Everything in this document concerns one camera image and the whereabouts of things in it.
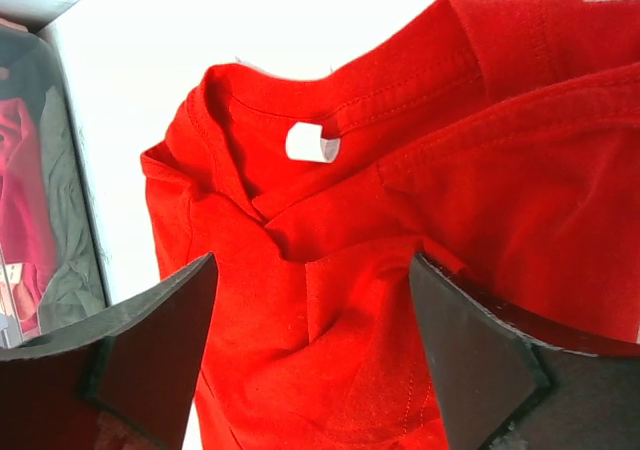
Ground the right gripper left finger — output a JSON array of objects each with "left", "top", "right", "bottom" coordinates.
[{"left": 1, "top": 254, "right": 218, "bottom": 449}]

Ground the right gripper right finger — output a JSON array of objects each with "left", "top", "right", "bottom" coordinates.
[{"left": 409, "top": 254, "right": 639, "bottom": 450}]

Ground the red t shirt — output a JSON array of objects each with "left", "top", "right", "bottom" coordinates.
[{"left": 141, "top": 0, "right": 639, "bottom": 449}]

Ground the olive green garment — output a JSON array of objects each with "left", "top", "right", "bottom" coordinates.
[{"left": 38, "top": 87, "right": 107, "bottom": 333}]

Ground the grey plastic bin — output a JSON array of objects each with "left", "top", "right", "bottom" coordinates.
[{"left": 0, "top": 17, "right": 114, "bottom": 351}]

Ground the magenta t shirt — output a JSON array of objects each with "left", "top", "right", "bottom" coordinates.
[{"left": 1, "top": 98, "right": 57, "bottom": 336}]

